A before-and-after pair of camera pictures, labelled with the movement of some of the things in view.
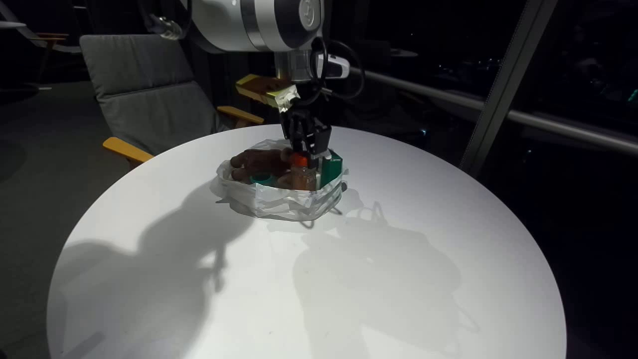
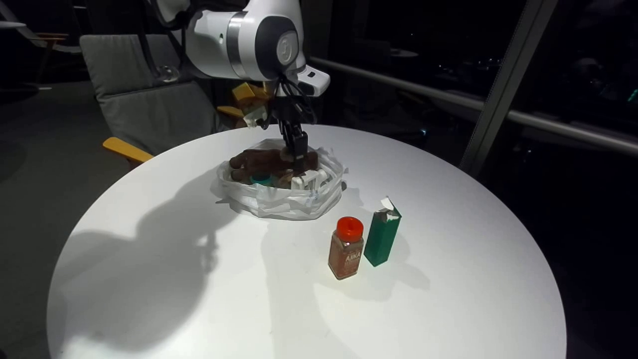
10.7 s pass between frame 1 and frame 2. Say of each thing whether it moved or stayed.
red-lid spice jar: moved
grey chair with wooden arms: stayed
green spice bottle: moved
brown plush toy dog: stayed
